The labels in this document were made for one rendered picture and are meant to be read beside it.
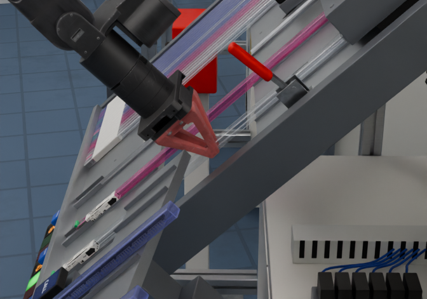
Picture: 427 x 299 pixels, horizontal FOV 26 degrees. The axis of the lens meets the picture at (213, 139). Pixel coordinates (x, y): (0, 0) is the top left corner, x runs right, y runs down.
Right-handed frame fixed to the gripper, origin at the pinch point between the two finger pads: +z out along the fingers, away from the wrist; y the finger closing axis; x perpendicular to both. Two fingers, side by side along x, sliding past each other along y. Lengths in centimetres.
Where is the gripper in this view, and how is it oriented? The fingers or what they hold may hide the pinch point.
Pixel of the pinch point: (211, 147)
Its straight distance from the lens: 116.3
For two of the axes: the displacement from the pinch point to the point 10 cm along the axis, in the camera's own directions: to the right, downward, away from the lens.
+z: 7.1, 6.3, 3.0
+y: 0.2, -4.4, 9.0
